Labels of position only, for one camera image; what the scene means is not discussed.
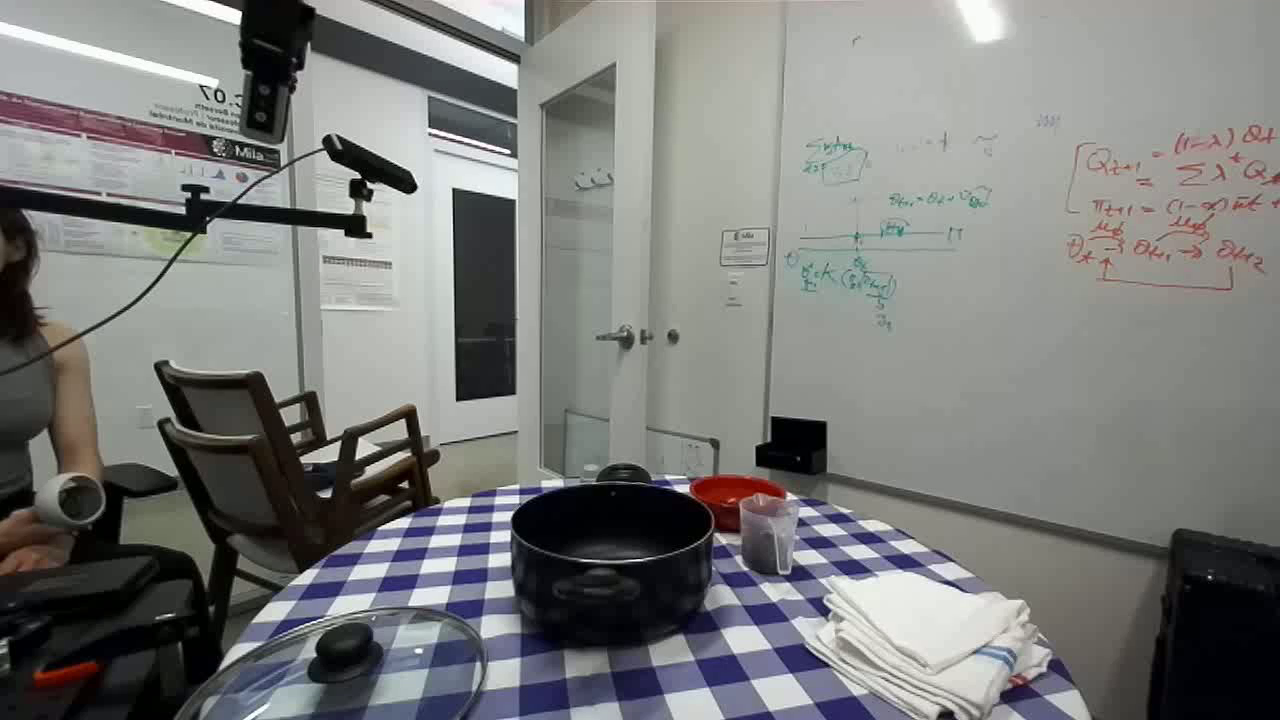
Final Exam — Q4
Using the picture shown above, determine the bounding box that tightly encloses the black camera on boom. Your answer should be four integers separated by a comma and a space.
322, 132, 425, 199

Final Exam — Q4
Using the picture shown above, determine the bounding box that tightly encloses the small white wall sign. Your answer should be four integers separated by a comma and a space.
716, 226, 775, 274

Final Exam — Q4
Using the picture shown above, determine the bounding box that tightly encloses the wall poster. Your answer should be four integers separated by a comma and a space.
0, 84, 292, 259

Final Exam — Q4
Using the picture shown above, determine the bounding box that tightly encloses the black cooking pot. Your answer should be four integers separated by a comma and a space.
509, 459, 722, 654

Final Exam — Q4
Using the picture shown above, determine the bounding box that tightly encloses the orange clamp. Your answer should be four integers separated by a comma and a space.
28, 655, 105, 694

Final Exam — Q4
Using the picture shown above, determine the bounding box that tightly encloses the glass lid with black knob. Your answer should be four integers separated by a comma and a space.
177, 606, 492, 720

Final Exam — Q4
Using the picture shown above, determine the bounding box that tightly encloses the black eraser holder box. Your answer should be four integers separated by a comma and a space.
751, 413, 834, 479

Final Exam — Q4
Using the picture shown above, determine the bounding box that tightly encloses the seated person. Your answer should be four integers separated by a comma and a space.
0, 205, 107, 580

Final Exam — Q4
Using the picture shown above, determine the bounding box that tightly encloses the black equipment cart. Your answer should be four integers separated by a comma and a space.
0, 547, 226, 720

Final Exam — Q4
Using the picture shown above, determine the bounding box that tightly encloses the white handheld controller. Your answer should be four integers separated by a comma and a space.
28, 468, 107, 538

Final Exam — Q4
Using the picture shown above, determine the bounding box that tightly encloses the dark wooden armchair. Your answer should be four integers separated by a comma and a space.
153, 357, 331, 456
156, 402, 446, 632

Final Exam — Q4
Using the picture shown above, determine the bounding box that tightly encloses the whiteboard with writing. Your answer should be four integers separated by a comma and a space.
768, 0, 1280, 552

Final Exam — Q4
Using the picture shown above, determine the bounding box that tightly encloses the blue white checkered tablecloth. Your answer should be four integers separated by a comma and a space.
177, 475, 1095, 720

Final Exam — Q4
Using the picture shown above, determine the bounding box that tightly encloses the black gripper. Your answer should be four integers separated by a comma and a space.
236, 0, 322, 143

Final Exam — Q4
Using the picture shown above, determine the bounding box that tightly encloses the black office chair armrest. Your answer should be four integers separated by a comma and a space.
78, 459, 183, 559

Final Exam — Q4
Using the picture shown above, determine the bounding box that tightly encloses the white folded towel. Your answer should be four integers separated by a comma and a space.
806, 568, 1055, 720

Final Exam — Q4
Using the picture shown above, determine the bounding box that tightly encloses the clear plastic cup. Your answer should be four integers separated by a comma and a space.
737, 493, 801, 580

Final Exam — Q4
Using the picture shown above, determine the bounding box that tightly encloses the black speaker box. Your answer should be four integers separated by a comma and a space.
1149, 530, 1280, 720

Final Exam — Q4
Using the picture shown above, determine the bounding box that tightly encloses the red bowl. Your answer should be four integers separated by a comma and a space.
690, 473, 792, 538

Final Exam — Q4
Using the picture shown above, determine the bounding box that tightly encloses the black camera cable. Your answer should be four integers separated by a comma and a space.
0, 142, 331, 383

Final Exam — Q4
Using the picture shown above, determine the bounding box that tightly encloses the black boom rod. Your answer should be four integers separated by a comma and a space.
0, 176, 376, 244

